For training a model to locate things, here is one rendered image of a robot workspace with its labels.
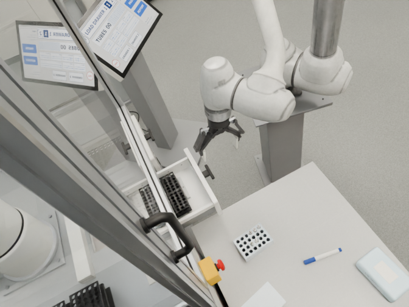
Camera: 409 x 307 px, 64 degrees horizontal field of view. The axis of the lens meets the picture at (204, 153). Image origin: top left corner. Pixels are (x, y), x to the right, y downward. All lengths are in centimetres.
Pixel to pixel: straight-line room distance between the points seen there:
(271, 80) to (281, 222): 60
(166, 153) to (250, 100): 162
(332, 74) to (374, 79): 148
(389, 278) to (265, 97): 70
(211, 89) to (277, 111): 20
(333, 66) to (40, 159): 123
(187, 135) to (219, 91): 160
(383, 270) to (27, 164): 112
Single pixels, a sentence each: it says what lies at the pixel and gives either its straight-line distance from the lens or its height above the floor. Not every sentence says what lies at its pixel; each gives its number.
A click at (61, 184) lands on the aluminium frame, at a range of 34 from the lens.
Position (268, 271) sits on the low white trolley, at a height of 76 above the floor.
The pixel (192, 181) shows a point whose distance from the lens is 136.
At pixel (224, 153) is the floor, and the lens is 242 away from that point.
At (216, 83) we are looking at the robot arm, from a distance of 96.
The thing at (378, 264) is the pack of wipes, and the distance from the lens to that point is 126.
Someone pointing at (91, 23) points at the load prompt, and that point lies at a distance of 179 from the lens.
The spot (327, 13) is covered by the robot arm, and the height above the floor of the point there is 126.
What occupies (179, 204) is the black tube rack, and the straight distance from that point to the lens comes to 125.
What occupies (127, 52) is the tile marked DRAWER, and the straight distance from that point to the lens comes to 178.
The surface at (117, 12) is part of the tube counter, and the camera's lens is 189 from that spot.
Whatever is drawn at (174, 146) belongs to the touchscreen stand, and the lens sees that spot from 251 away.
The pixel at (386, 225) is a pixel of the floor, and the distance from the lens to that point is 221.
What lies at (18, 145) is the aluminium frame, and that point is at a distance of 29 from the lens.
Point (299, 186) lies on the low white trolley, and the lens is 138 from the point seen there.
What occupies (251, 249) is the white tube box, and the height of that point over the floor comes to 80.
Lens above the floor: 198
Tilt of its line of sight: 54 degrees down
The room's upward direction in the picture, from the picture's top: 21 degrees counter-clockwise
